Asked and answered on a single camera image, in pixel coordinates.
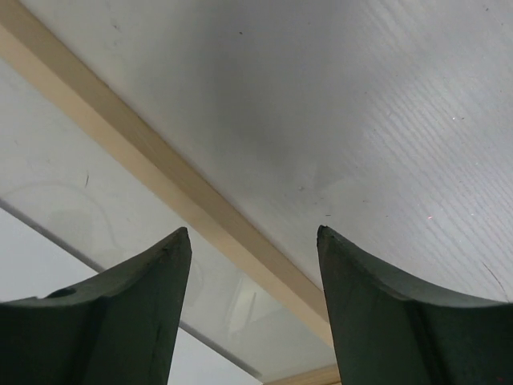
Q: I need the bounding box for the clear acrylic sheet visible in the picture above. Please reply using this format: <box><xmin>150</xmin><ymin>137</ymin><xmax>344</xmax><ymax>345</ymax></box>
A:
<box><xmin>1</xmin><ymin>64</ymin><xmax>336</xmax><ymax>382</ymax></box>

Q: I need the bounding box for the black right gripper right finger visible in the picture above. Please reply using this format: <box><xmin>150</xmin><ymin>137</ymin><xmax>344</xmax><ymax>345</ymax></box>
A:
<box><xmin>317</xmin><ymin>226</ymin><xmax>512</xmax><ymax>384</ymax></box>

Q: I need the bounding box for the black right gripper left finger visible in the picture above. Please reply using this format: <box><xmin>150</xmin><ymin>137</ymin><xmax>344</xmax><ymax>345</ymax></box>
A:
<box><xmin>1</xmin><ymin>228</ymin><xmax>192</xmax><ymax>384</ymax></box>

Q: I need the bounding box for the light wooden picture frame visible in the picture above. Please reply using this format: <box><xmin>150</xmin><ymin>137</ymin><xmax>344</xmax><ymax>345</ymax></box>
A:
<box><xmin>1</xmin><ymin>1</ymin><xmax>341</xmax><ymax>384</ymax></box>

